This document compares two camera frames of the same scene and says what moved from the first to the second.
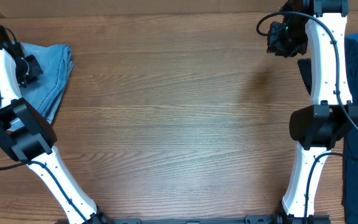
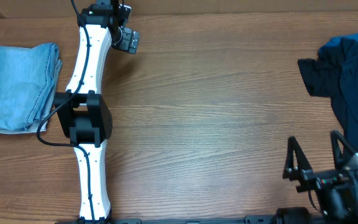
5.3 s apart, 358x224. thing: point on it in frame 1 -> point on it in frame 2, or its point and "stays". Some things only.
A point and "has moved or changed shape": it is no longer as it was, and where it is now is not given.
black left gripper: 33,70 -> 124,40
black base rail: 281,218 stays
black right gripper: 278,43 -> 317,178
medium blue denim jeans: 43,93 has moved or changed shape
